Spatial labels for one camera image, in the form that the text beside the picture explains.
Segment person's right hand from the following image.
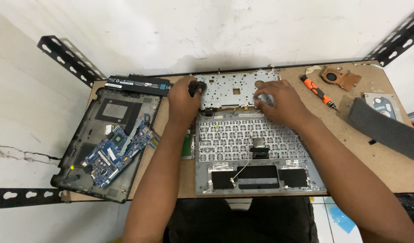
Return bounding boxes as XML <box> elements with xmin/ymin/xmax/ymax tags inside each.
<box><xmin>254</xmin><ymin>80</ymin><xmax>312</xmax><ymax>128</ymax></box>

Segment person's left hand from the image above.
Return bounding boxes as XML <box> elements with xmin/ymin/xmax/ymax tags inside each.
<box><xmin>167</xmin><ymin>76</ymin><xmax>207</xmax><ymax>131</ymax></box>

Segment small black laptop speaker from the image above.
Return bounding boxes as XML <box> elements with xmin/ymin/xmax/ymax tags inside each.
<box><xmin>188</xmin><ymin>81</ymin><xmax>207</xmax><ymax>98</ymax></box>

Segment silver perforated keyboard backplate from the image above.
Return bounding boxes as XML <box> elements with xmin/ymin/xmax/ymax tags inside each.
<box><xmin>194</xmin><ymin>69</ymin><xmax>282</xmax><ymax>110</ymax></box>

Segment black laptop battery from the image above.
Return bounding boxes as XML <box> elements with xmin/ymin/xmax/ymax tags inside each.
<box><xmin>105</xmin><ymin>74</ymin><xmax>174</xmax><ymax>98</ymax></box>

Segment grey laptop palmrest keyboard assembly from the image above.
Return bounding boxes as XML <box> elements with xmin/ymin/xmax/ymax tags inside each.
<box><xmin>194</xmin><ymin>109</ymin><xmax>327</xmax><ymax>196</ymax></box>

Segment small green circuit board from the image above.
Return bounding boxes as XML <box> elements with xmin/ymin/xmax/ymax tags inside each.
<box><xmin>181</xmin><ymin>134</ymin><xmax>196</xmax><ymax>160</ymax></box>

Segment black flat ribbon connector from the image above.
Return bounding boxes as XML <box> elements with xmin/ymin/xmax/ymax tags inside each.
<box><xmin>249</xmin><ymin>146</ymin><xmax>270</xmax><ymax>160</ymax></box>

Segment black laptop bottom case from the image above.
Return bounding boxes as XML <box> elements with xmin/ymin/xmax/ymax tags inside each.
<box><xmin>51</xmin><ymin>87</ymin><xmax>163</xmax><ymax>204</ymax></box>

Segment blue laptop motherboard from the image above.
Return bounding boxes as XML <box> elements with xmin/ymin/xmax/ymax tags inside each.
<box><xmin>80</xmin><ymin>114</ymin><xmax>160</xmax><ymax>188</ymax></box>

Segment black slotted metal angle bar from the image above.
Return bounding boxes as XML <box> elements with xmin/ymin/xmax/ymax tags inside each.
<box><xmin>0</xmin><ymin>188</ymin><xmax>65</xmax><ymax>210</ymax></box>
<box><xmin>37</xmin><ymin>35</ymin><xmax>107</xmax><ymax>88</ymax></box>
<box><xmin>363</xmin><ymin>3</ymin><xmax>414</xmax><ymax>67</ymax></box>

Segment orange black screwdriver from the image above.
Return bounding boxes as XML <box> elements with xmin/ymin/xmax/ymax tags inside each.
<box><xmin>300</xmin><ymin>74</ymin><xmax>340</xmax><ymax>113</ymax></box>

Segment person's black trousers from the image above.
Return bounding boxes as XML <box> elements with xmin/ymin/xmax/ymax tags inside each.
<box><xmin>163</xmin><ymin>197</ymin><xmax>320</xmax><ymax>243</ymax></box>

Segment copper laptop cooling fan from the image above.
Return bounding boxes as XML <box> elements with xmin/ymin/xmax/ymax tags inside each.
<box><xmin>320</xmin><ymin>66</ymin><xmax>362</xmax><ymax>92</ymax></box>

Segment silver hard drive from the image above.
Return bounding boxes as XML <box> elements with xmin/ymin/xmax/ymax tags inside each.
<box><xmin>363</xmin><ymin>92</ymin><xmax>404</xmax><ymax>123</ymax></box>

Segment grey foam pad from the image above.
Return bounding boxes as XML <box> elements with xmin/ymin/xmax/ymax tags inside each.
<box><xmin>347</xmin><ymin>98</ymin><xmax>414</xmax><ymax>162</ymax></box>

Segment blue plastic scrap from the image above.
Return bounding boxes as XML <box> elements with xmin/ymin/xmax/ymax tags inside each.
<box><xmin>328</xmin><ymin>205</ymin><xmax>357</xmax><ymax>234</ymax></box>

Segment thin white antenna cable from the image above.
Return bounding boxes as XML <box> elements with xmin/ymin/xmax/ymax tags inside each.
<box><xmin>230</xmin><ymin>110</ymin><xmax>262</xmax><ymax>187</ymax></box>

